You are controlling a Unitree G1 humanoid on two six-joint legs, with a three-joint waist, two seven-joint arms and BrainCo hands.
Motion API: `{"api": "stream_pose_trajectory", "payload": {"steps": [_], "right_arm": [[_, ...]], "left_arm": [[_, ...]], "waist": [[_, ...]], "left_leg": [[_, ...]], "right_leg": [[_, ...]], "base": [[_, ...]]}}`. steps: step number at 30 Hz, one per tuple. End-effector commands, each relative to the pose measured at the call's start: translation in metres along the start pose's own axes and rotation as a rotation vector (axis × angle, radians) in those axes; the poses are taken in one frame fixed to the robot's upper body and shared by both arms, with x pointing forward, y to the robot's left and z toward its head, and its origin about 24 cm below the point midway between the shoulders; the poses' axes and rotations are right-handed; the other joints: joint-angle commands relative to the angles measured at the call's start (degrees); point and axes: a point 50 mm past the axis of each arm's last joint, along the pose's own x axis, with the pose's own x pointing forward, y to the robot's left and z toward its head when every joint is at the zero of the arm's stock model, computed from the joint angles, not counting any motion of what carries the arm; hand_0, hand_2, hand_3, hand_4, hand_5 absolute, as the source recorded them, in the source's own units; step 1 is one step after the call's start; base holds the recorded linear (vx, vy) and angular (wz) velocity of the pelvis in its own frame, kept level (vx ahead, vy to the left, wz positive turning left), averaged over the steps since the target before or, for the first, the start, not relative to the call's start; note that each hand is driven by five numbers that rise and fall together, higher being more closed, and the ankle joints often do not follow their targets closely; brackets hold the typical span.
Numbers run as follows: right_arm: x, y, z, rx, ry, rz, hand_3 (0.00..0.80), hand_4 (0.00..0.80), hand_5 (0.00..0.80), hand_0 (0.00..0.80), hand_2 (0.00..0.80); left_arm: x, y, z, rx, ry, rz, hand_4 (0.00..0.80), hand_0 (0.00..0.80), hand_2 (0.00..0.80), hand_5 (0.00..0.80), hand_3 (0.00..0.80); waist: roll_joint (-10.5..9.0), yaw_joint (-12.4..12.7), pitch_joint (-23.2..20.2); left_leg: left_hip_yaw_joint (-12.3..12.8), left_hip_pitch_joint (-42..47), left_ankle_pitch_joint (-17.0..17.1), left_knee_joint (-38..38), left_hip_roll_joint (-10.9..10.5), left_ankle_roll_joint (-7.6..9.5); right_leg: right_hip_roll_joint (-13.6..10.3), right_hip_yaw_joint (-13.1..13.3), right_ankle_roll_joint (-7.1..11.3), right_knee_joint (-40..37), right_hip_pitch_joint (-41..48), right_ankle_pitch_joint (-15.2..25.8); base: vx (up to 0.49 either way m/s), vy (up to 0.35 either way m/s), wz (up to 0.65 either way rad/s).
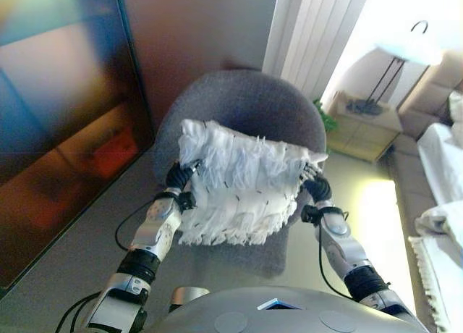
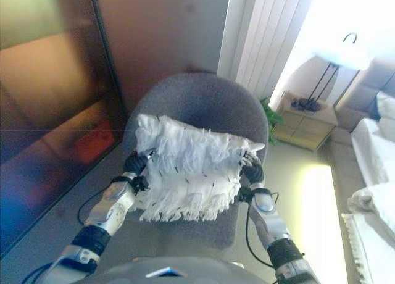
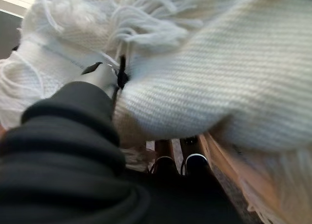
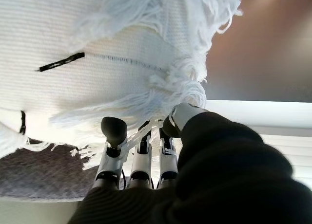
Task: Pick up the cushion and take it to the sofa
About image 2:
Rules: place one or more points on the grey robot torso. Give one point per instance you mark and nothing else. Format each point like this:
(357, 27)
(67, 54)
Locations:
(154, 271)

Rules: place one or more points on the white bed sheet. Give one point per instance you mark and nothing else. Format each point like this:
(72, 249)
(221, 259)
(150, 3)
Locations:
(373, 151)

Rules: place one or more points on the white ribbed radiator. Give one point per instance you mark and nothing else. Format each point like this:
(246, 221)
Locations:
(265, 34)

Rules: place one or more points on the grey fabric armchair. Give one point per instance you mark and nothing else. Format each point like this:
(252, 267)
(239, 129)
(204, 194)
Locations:
(200, 98)

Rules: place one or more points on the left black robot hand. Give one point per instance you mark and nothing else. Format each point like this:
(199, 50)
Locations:
(134, 163)

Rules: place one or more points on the beige upholstered bed frame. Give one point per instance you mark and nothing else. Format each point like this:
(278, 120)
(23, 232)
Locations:
(345, 117)

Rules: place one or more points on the beige nightstand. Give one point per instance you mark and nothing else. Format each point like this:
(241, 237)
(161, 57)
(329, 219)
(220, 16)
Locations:
(305, 126)

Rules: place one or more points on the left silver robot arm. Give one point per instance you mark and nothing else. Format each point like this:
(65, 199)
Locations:
(111, 203)

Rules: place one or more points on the white fringed cushion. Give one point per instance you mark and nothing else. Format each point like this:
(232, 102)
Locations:
(191, 166)

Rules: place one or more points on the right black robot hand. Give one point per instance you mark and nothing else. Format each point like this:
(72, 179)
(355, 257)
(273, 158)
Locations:
(254, 171)

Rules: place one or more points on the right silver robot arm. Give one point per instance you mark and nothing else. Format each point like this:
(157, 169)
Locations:
(268, 222)

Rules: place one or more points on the green potted plant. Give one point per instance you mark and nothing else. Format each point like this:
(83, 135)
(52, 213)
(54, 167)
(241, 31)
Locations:
(273, 117)

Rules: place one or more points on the table lamp with dark stand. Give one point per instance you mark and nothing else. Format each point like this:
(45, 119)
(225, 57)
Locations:
(339, 57)

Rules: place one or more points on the cream fringed blanket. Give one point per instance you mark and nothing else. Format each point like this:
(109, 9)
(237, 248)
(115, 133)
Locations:
(370, 253)

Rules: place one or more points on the white duvet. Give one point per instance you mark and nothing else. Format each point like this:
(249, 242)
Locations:
(376, 200)

